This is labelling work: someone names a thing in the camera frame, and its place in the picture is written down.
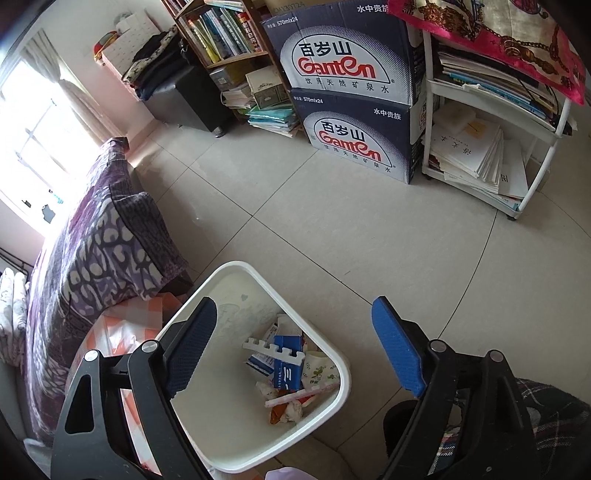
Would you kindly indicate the window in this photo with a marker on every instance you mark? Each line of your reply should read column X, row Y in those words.
column 32, row 138

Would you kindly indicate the pink storage box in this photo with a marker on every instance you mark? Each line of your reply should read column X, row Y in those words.
column 120, row 46

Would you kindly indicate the stack of white papers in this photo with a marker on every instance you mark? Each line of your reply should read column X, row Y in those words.
column 475, row 152

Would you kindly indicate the purple patterned blanket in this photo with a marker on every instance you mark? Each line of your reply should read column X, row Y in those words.
column 92, row 258

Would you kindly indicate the light curtain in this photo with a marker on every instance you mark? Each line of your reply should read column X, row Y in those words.
column 74, row 92

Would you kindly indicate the stack of teal books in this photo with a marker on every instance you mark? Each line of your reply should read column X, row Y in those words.
column 274, row 120

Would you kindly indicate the blue water carton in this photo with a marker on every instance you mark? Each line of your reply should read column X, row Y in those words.
column 341, row 50
column 355, row 138

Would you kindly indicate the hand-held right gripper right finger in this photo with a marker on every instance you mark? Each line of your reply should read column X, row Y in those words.
column 399, row 344

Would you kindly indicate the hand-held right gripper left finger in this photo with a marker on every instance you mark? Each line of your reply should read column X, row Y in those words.
column 189, row 350

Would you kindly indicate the small beige drawer box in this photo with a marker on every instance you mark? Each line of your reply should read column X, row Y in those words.
column 268, row 90

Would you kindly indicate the white tissue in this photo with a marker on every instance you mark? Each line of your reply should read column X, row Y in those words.
column 295, row 411

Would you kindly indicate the floral paper cup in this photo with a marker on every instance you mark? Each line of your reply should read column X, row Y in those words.
column 319, row 371

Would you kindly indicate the orange snack wrapper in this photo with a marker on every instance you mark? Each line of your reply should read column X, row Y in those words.
column 276, row 415

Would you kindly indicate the blue and white box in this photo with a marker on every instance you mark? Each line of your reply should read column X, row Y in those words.
column 258, row 365

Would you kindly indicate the white shelf rack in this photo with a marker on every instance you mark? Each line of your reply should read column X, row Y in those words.
column 565, row 120

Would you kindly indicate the pile of dark clothes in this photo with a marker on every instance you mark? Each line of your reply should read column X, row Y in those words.
column 152, row 64

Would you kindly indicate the plaid clothing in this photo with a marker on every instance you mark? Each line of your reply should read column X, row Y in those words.
column 558, row 424

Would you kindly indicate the stack of books and folders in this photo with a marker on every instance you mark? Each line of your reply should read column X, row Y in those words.
column 485, row 78

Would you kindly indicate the row of colourful books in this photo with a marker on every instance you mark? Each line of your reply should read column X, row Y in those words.
column 221, row 32

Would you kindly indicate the pink patterned cloth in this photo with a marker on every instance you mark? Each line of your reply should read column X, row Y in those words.
column 498, row 32

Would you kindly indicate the black bag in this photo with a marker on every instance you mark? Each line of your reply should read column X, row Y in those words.
column 187, row 53

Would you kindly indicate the blue carton box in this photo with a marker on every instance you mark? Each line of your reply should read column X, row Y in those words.
column 286, row 369

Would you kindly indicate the white and pink strip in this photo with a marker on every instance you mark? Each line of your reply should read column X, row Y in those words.
column 300, row 396

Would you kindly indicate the white notched foam strip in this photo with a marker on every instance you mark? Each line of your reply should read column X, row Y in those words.
column 272, row 350

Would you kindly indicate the white trash bin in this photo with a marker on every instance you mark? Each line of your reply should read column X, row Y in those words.
column 221, row 438

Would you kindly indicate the black storage ottoman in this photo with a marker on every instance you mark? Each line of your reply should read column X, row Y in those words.
column 189, row 97

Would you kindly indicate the orange checked tablecloth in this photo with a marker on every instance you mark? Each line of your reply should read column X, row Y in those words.
column 134, row 323

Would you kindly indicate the wooden bookshelf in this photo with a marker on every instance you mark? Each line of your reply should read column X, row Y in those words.
column 198, row 50

